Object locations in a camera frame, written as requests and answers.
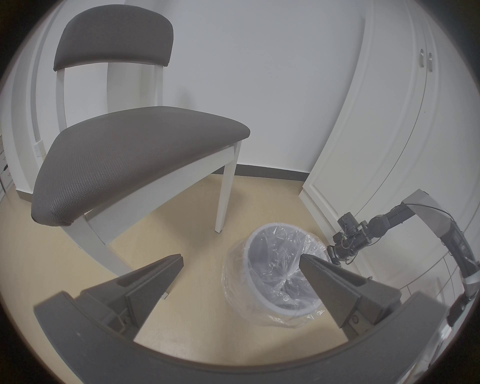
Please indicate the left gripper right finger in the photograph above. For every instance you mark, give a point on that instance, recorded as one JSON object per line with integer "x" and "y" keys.
{"x": 345, "y": 296}

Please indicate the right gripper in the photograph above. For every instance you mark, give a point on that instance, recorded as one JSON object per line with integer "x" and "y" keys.
{"x": 350, "y": 247}

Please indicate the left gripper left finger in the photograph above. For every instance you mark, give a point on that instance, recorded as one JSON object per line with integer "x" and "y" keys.
{"x": 142, "y": 296}

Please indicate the clear plastic bag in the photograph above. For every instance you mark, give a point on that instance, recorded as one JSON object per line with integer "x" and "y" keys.
{"x": 232, "y": 285}

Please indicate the white trash bin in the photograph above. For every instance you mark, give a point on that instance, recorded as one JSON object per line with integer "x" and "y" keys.
{"x": 258, "y": 240}

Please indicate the white wardrobe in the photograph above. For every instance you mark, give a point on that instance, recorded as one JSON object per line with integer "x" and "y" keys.
{"x": 375, "y": 131}

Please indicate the grey and white chair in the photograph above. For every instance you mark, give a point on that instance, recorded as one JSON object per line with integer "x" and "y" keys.
{"x": 131, "y": 150}

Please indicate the white wall socket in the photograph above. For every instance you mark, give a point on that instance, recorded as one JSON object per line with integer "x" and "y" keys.
{"x": 38, "y": 149}

